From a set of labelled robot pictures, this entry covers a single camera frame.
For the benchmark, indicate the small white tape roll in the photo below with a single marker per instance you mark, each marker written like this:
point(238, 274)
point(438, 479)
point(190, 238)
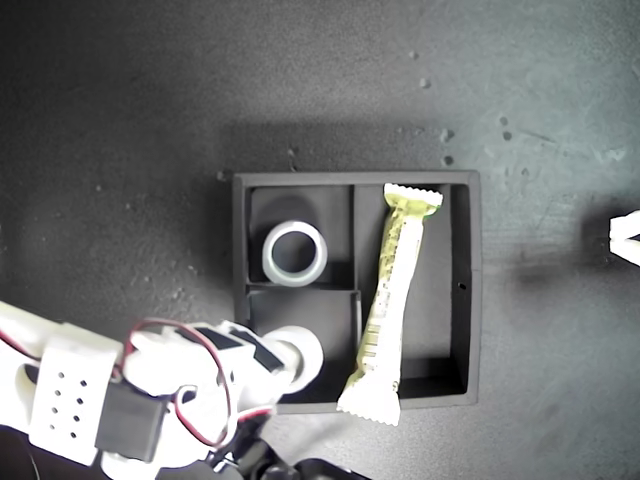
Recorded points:
point(312, 345)

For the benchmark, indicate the black tray with wells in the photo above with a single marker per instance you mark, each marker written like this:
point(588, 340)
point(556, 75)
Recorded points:
point(435, 300)

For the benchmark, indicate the green white snack bar wrapper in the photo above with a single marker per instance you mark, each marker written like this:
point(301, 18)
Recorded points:
point(395, 280)

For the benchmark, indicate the large white tape roll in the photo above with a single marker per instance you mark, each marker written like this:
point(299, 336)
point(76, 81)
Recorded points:
point(295, 280)

